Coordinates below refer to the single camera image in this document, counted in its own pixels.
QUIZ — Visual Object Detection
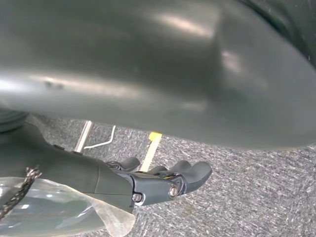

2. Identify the steel workbench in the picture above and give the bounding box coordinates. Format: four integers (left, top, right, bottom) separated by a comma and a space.
74, 120, 94, 154

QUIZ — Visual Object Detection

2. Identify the yellow floor tape strip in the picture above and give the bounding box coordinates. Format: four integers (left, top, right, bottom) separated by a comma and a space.
140, 131, 163, 173

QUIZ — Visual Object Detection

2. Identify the white cable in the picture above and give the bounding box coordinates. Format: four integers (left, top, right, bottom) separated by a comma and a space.
84, 125, 117, 151

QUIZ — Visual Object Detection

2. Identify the clear plastic film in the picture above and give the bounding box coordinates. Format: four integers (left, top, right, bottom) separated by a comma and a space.
0, 176, 136, 237

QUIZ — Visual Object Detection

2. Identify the black braided cable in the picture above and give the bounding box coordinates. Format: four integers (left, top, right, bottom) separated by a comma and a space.
0, 166, 42, 220

